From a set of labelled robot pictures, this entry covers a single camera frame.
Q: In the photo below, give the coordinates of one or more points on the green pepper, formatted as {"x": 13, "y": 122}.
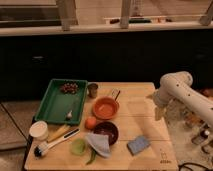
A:
{"x": 92, "y": 157}

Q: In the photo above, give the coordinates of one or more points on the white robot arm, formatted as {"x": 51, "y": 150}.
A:
{"x": 178, "y": 86}

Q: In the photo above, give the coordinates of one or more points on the dark red bowl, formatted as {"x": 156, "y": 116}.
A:
{"x": 107, "y": 128}

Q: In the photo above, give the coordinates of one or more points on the small metal cup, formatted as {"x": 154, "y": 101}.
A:
{"x": 92, "y": 90}

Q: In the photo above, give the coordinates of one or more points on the bunch of dark grapes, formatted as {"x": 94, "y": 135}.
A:
{"x": 69, "y": 88}

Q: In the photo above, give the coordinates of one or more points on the orange tomato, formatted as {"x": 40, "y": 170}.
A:
{"x": 90, "y": 122}

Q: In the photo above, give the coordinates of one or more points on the garlic bulb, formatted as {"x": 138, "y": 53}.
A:
{"x": 69, "y": 115}

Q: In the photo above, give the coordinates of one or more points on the green plastic tray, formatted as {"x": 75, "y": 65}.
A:
{"x": 55, "y": 105}

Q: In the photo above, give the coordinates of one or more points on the grey folded cloth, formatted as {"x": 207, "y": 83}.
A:
{"x": 100, "y": 143}

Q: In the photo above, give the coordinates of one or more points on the blue sponge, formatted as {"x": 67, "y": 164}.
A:
{"x": 137, "y": 145}

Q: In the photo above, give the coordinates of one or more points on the yellow corn cob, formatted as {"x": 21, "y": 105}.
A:
{"x": 59, "y": 132}

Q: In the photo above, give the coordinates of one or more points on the white cup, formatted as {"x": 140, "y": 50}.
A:
{"x": 39, "y": 130}

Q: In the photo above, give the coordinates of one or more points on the white dish brush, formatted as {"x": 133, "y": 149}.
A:
{"x": 42, "y": 149}

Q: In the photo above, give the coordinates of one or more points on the spice bottle with dark cap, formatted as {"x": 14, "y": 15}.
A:
{"x": 201, "y": 137}

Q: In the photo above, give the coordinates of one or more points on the orange pan with handle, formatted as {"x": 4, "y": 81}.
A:
{"x": 106, "y": 108}

